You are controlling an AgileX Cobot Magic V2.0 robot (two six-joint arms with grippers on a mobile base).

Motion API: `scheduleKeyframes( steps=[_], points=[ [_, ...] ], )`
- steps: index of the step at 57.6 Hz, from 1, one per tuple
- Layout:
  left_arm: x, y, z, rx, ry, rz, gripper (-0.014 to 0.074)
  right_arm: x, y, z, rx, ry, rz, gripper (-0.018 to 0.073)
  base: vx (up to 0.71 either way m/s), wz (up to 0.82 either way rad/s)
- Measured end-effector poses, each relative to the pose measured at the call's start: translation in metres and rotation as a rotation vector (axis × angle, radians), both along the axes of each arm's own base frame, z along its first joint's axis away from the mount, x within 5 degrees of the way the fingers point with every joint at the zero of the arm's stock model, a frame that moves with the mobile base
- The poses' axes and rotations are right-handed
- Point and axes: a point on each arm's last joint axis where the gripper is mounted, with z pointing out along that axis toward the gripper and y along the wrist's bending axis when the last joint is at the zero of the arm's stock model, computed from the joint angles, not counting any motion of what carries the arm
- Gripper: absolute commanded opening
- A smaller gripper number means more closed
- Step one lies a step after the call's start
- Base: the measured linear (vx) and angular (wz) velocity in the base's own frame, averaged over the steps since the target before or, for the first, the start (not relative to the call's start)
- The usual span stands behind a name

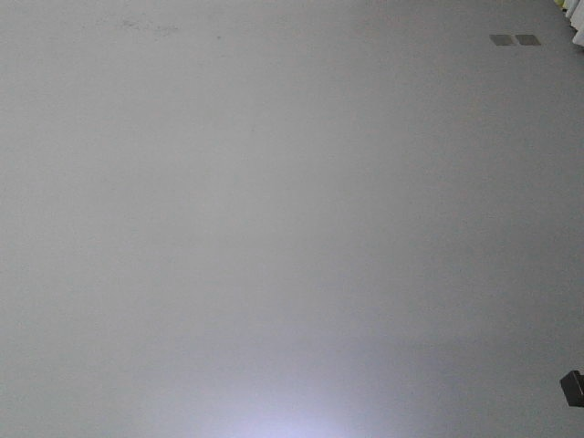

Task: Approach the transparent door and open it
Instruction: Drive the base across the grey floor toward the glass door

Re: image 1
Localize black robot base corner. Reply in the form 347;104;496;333
560;370;584;408

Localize grey floor outlet plates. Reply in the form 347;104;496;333
489;34;541;47

